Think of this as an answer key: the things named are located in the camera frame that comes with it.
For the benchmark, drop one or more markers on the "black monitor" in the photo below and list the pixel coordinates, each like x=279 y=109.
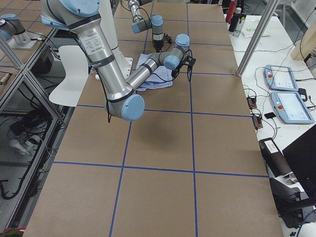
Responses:
x=301 y=158

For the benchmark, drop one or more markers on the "teach pendant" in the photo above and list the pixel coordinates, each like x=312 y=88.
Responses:
x=290 y=107
x=280 y=78

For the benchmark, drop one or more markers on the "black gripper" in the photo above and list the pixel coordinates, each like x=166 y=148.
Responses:
x=189 y=71
x=158 y=42

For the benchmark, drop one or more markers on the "lower teach pendant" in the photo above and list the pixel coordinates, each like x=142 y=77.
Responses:
x=290 y=107

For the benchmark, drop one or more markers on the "red water bottle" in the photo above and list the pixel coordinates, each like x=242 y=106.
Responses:
x=231 y=9

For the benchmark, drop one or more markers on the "black water bottle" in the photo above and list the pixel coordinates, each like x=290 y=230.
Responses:
x=234 y=19

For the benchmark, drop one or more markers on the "white chair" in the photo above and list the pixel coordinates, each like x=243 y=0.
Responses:
x=75 y=64

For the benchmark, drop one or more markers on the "aluminium frame post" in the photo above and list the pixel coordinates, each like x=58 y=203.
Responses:
x=264 y=20

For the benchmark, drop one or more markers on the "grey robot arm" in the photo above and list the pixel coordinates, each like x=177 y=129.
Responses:
x=82 y=18
x=142 y=22

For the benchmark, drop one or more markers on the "upper teach pendant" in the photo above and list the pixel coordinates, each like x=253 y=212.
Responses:
x=280 y=78

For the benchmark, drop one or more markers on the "white green printed bag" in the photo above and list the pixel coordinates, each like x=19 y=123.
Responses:
x=249 y=28

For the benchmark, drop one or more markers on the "clear bottle with black lid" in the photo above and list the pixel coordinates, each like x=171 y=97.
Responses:
x=240 y=23

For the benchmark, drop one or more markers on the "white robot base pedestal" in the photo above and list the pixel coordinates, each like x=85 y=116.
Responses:
x=108 y=28

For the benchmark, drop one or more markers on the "black box with white label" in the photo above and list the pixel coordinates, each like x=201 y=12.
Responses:
x=274 y=159

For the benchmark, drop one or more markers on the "blue striped button-up shirt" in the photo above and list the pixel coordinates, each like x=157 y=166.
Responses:
x=161 y=78

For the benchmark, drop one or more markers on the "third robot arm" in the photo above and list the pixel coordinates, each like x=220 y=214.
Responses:
x=10 y=26

